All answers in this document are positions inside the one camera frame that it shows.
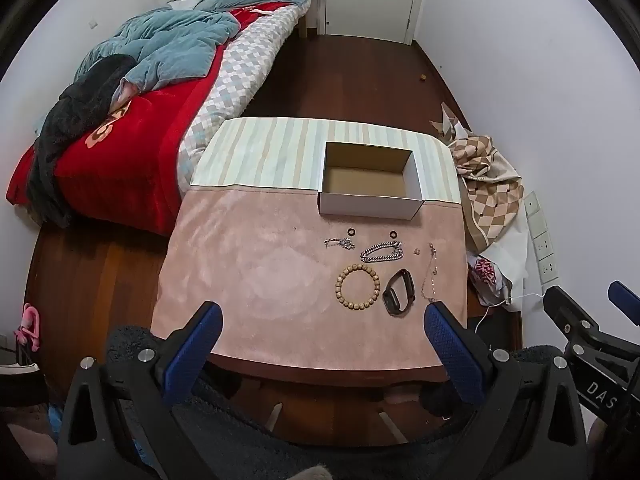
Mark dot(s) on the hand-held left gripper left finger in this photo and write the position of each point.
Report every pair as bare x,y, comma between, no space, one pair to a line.
192,355

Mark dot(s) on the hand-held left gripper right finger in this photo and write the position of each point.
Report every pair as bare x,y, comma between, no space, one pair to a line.
452,355

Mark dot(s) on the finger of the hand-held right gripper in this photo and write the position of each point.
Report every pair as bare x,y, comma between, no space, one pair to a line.
625,300
570,312

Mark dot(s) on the black smart band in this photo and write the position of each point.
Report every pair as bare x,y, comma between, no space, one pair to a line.
392,300

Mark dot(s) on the white cardboard box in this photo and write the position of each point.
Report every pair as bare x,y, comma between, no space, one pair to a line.
365,207

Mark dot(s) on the white cloth bag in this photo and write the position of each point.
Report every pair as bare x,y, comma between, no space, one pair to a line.
512,255

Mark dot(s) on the table with striped pink cloth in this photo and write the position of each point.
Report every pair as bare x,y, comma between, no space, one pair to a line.
250,285

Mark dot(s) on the beige checkered cloth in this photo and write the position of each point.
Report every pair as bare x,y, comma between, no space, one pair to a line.
485,175

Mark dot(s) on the pink plastic object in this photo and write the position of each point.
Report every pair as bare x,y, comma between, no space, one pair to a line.
29,322

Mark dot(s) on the bed with red blanket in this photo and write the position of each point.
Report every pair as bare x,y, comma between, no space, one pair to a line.
125,170

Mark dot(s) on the dark grey cloth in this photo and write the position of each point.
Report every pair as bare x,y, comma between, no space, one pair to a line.
75,105

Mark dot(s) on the checked bed sheet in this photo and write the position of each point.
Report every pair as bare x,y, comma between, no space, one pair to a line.
240,70

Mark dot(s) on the blue quilt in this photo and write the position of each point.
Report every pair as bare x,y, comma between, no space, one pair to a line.
175,40

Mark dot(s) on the wooden bed frame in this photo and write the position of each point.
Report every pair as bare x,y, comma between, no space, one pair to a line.
303,27

